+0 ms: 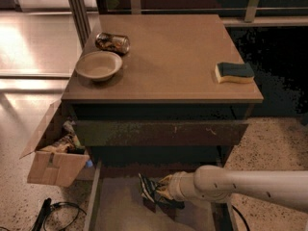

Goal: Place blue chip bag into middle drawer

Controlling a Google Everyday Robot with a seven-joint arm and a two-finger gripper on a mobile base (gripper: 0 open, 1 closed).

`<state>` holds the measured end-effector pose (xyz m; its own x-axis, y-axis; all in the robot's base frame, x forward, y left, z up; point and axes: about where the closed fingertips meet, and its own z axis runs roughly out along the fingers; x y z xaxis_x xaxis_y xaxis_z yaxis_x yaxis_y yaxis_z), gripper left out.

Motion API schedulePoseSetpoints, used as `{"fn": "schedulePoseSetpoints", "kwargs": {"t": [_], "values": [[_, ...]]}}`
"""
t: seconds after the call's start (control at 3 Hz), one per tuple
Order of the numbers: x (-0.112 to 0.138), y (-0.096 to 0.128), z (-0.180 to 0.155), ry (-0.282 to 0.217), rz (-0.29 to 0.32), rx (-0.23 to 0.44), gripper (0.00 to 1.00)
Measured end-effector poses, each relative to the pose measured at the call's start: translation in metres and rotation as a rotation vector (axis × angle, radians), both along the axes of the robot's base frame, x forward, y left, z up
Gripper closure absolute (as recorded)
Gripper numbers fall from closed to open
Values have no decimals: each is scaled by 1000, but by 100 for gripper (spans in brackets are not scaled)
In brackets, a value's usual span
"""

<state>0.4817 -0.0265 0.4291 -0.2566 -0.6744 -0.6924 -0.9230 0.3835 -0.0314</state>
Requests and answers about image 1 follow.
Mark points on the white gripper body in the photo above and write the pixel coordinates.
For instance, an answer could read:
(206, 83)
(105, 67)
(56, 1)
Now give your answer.
(176, 187)

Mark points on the blue chip bag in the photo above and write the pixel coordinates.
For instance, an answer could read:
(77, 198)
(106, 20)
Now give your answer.
(149, 191)

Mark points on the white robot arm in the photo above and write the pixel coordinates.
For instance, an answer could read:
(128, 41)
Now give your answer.
(216, 184)

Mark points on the open middle drawer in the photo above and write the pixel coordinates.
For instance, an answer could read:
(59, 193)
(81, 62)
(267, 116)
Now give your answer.
(116, 205)

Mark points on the wooden drawer cabinet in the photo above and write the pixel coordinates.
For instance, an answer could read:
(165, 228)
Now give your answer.
(165, 109)

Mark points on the open cardboard box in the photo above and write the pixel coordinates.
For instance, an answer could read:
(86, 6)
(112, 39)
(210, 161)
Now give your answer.
(58, 155)

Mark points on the black device on floor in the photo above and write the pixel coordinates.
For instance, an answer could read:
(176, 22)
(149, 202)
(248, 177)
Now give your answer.
(44, 211)

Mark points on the blue and yellow sponge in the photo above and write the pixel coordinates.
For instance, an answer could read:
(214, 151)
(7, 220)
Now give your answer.
(234, 73)

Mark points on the beige ceramic bowl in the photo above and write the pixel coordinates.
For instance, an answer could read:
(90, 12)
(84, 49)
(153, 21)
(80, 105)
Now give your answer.
(98, 66)

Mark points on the crushed metal can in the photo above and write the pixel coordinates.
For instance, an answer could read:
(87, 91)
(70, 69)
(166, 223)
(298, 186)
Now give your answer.
(113, 43)

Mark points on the metal window frame post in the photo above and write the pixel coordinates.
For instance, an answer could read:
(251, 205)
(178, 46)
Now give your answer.
(81, 21)

